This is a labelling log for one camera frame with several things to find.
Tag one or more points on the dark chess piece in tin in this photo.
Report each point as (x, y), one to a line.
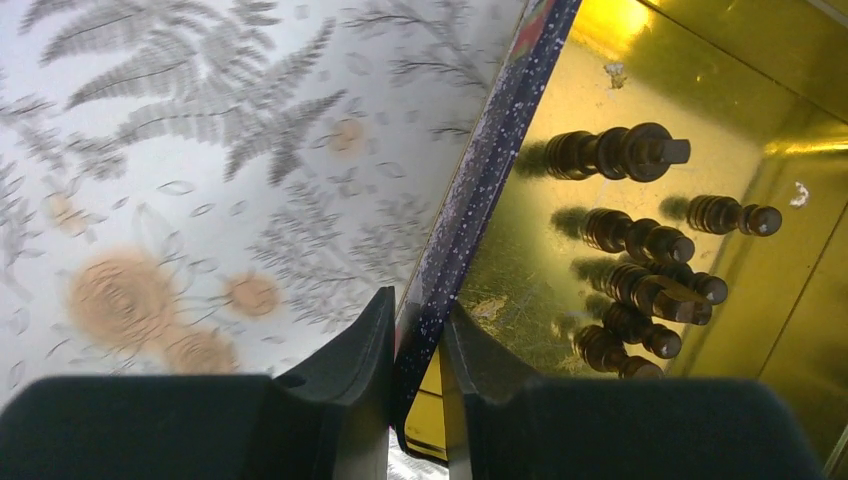
(653, 294)
(645, 239)
(604, 352)
(633, 327)

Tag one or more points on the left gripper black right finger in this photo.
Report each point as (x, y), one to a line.
(505, 420)

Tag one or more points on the gold tin box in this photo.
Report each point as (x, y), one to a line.
(759, 88)

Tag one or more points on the floral tablecloth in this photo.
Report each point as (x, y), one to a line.
(198, 195)

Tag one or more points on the dark chess pawn in tin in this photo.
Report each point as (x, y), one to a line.
(721, 215)

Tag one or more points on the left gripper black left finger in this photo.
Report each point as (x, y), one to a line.
(325, 418)

